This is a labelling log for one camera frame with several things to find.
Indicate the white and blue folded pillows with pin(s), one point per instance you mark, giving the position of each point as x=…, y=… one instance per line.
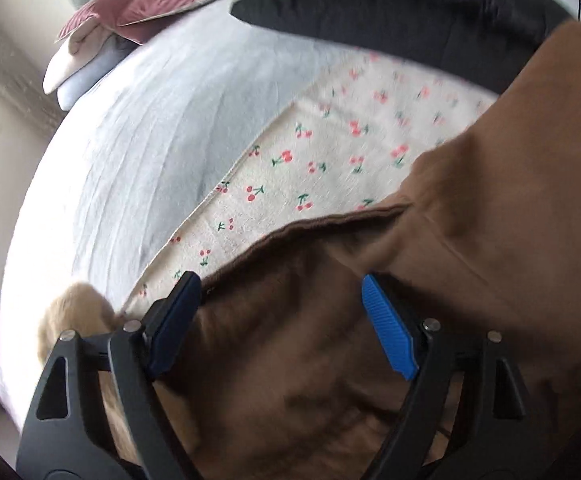
x=90, y=72

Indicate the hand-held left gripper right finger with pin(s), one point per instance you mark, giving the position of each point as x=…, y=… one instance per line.
x=388, y=332

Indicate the cherry print cloth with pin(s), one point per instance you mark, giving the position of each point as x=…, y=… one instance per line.
x=320, y=160

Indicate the white folded blanket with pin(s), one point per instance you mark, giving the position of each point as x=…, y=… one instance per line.
x=68, y=65

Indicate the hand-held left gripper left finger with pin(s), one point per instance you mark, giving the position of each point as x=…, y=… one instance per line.
x=175, y=325

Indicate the bed with light blue sheet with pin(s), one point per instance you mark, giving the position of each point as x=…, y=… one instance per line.
x=135, y=160

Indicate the black jacket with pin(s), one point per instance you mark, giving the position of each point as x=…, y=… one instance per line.
x=410, y=15

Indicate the brown coat with fur collar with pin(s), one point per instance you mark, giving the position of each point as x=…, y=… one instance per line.
x=320, y=360

